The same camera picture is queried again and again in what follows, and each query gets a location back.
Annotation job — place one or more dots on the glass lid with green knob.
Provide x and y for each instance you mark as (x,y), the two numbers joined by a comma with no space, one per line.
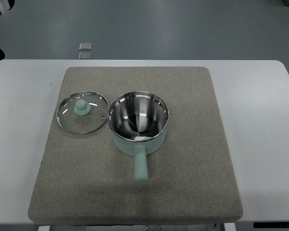
(82,112)

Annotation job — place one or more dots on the mint green saucepan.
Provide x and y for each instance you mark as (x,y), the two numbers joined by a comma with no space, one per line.
(139,122)

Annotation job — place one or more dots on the grey felt mat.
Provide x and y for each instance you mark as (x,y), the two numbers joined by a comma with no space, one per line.
(86,180)

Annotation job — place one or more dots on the lower floor socket plate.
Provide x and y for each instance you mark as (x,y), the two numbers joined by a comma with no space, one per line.
(85,55)

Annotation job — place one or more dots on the floor socket plate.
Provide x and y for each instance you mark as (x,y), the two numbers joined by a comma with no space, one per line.
(85,55)
(85,46)

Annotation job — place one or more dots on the upper floor socket plate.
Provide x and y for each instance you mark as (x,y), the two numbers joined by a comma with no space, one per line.
(85,46)

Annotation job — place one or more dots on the black table control panel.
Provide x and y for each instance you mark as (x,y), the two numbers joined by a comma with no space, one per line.
(271,225)

